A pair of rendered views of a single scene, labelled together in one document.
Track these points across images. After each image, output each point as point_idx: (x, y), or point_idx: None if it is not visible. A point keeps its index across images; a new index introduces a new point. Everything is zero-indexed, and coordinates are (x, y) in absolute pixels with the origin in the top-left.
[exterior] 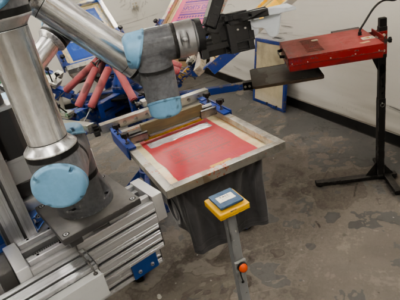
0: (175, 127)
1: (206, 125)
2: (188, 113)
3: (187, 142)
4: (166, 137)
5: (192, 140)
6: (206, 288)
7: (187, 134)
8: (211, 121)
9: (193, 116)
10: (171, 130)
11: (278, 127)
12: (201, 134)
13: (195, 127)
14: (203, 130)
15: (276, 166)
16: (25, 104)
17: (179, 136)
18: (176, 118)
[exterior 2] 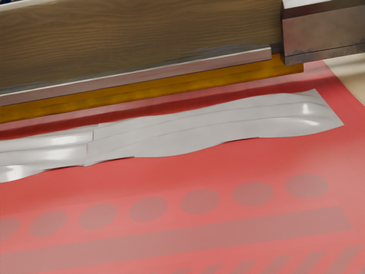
0: (110, 90)
1: (302, 114)
2: (192, 13)
3: (27, 251)
4: (7, 144)
5: (80, 248)
6: None
7: (125, 154)
8: (346, 92)
9: (226, 39)
10: (79, 99)
11: None
12: (205, 198)
13: (214, 115)
14: (258, 150)
15: None
16: None
17: (68, 159)
18: (105, 32)
